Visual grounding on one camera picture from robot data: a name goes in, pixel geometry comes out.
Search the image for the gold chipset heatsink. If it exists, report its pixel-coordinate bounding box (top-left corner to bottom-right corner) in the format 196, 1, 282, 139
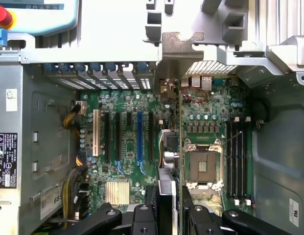
105, 181, 131, 206

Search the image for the black RAM slot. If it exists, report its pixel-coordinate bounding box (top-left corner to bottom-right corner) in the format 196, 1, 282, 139
232, 117, 237, 205
226, 117, 233, 204
237, 117, 242, 205
242, 117, 249, 206

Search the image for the green motherboard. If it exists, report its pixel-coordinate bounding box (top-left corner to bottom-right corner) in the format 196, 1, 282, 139
75, 75, 253, 217

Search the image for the blue expansion slot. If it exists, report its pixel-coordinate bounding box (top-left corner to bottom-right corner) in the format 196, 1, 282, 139
137, 111, 144, 162

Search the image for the long black expansion slot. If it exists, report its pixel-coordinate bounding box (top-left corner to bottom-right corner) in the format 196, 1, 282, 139
115, 112, 122, 161
148, 112, 155, 162
104, 111, 111, 161

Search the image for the thin CPU locking lever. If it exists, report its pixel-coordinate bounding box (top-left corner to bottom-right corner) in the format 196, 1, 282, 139
223, 131, 243, 148

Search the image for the white expansion slot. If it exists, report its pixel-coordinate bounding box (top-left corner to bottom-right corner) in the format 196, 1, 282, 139
92, 109, 100, 157

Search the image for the grey metal PC case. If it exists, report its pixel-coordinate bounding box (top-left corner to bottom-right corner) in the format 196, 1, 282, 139
0, 31, 304, 235

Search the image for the black round case fan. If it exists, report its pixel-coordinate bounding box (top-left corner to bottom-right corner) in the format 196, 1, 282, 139
251, 97, 269, 128

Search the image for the silver rear port block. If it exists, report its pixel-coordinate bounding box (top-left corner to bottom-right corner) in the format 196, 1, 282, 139
180, 75, 213, 89

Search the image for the grey power supply unit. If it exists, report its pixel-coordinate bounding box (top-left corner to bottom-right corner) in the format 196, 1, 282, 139
0, 60, 23, 235

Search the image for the teach pendant with red button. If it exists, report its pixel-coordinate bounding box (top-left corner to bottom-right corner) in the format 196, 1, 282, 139
0, 0, 80, 37

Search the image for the blue plastic case latch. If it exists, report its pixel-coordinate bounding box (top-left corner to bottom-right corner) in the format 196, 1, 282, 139
0, 28, 8, 47

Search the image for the CPU socket with metal frame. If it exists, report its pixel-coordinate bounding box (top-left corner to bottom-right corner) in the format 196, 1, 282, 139
183, 138, 225, 191

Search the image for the thick yellow black wire bundle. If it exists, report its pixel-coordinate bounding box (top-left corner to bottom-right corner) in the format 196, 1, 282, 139
60, 151, 89, 225

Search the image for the thin red wire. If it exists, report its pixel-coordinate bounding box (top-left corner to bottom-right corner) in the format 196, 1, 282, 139
180, 86, 208, 104

